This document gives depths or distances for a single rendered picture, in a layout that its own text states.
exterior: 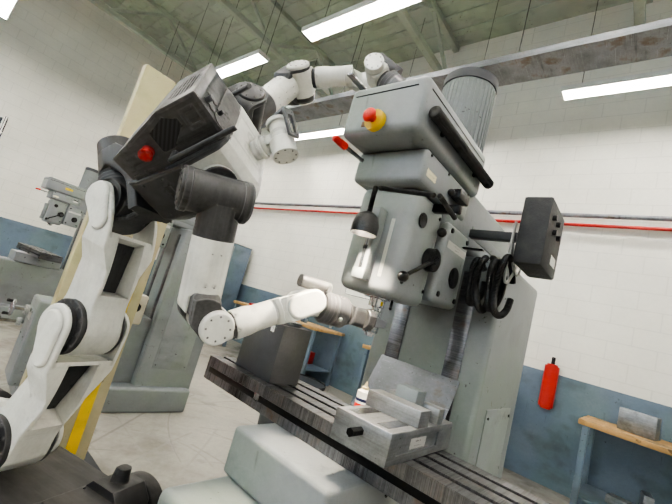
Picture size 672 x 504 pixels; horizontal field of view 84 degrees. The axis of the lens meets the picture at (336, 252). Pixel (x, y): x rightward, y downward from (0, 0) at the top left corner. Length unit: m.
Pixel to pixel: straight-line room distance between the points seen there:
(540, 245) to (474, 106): 0.56
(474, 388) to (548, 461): 3.92
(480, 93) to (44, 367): 1.54
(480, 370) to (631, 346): 3.87
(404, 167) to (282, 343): 0.66
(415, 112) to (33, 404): 1.21
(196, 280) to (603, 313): 4.80
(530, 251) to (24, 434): 1.43
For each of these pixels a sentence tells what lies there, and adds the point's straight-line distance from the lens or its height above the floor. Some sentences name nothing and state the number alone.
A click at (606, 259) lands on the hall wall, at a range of 5.35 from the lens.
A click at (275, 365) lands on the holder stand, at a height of 1.02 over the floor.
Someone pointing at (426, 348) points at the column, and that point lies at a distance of 1.45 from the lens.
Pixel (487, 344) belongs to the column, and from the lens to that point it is 1.38.
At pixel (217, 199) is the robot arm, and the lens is 0.81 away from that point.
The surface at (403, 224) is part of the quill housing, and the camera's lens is 1.05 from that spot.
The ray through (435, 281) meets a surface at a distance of 1.18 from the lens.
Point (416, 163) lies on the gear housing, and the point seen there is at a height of 1.68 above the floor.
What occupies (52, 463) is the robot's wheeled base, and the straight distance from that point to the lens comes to 1.55.
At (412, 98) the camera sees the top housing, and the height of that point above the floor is 1.82.
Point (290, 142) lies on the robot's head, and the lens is 0.97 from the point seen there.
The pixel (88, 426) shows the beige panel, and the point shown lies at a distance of 2.75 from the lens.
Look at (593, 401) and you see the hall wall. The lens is 5.15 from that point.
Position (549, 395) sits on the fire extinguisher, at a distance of 5.07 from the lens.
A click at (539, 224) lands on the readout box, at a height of 1.64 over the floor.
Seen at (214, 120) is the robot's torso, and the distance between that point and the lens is 0.91.
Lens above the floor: 1.24
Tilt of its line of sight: 8 degrees up
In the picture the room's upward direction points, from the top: 16 degrees clockwise
